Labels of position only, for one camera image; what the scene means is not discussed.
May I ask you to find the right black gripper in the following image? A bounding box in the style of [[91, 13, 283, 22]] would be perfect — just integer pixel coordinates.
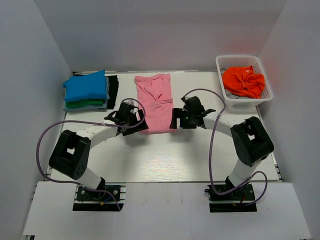
[[170, 108, 198, 129]]

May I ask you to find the pink t shirt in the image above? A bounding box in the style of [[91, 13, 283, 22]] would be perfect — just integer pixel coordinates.
[[134, 73, 175, 135]]

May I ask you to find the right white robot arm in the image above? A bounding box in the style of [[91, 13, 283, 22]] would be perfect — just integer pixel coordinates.
[[170, 96, 275, 200]]

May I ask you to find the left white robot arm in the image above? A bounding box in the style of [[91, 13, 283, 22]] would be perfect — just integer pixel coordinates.
[[48, 102, 148, 200]]

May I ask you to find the light blue folded t shirt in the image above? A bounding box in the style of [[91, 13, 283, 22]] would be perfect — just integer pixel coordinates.
[[63, 76, 110, 112]]

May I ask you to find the black folded t shirt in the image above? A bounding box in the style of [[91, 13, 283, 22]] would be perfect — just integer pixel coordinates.
[[106, 75, 119, 110]]

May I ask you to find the grey t shirt in basket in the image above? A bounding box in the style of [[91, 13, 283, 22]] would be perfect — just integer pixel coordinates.
[[219, 67, 249, 99]]

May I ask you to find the white plastic basket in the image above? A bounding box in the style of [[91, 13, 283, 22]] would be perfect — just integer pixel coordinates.
[[215, 55, 273, 108]]

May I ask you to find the orange t shirt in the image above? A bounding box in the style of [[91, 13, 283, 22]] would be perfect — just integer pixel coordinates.
[[221, 65, 266, 99]]

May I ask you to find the green folded t shirt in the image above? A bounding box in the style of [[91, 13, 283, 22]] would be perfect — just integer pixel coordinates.
[[65, 99, 106, 109]]

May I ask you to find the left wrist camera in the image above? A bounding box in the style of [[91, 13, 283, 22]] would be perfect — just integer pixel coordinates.
[[123, 99, 137, 107]]

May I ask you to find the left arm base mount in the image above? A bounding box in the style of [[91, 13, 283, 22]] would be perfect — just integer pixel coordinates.
[[72, 183, 127, 212]]

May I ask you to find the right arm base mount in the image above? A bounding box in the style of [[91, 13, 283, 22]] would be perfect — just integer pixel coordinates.
[[204, 184, 257, 213]]

